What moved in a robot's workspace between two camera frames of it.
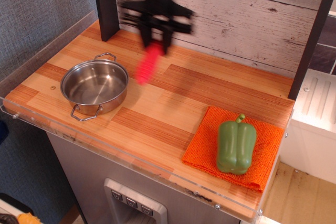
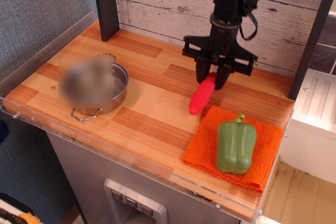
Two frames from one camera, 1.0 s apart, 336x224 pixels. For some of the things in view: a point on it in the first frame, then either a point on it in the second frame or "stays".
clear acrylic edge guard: x=9 y=110 stays
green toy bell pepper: x=236 y=146 stays
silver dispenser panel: x=127 y=205 stays
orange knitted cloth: x=201 y=150 stays
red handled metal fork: x=154 y=51 -> x=205 y=92
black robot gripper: x=157 y=9 -> x=221 y=48
